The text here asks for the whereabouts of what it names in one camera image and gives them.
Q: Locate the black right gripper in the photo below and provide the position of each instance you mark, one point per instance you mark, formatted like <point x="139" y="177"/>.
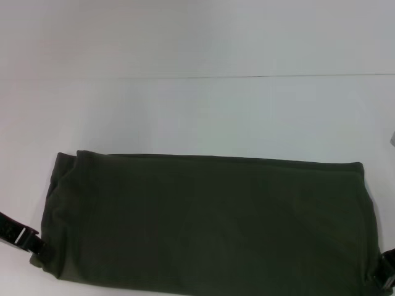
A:
<point x="390" y="265"/>

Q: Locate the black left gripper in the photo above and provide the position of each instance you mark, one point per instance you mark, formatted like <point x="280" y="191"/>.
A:
<point x="9" y="229"/>

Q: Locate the dark green FREE! t-shirt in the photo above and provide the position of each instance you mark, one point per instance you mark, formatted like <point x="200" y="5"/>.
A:
<point x="197" y="222"/>

